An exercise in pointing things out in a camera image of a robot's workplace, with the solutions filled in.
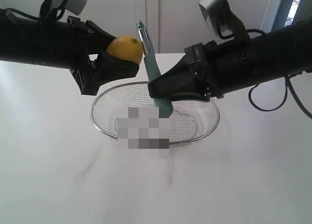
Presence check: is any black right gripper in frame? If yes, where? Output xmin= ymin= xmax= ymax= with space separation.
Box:
xmin=148 ymin=41 xmax=256 ymax=102

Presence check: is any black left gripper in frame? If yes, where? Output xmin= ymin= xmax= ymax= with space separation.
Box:
xmin=41 ymin=16 xmax=139 ymax=95

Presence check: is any yellow lemon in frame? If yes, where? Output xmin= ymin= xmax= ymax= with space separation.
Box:
xmin=106 ymin=35 xmax=143 ymax=65

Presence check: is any teal handled vegetable peeler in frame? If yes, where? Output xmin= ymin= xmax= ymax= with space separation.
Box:
xmin=136 ymin=20 xmax=173 ymax=118

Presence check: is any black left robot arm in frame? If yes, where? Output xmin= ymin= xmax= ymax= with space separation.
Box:
xmin=0 ymin=9 xmax=139 ymax=96

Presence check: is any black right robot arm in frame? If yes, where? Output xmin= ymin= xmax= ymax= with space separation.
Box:
xmin=148 ymin=20 xmax=312 ymax=102

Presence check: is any oval metal mesh basket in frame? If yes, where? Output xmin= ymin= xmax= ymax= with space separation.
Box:
xmin=90 ymin=81 xmax=220 ymax=148

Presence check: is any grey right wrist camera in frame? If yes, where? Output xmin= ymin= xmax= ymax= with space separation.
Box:
xmin=199 ymin=0 xmax=248 ymax=40

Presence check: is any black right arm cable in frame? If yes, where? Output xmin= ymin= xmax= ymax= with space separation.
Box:
xmin=248 ymin=72 xmax=312 ymax=120

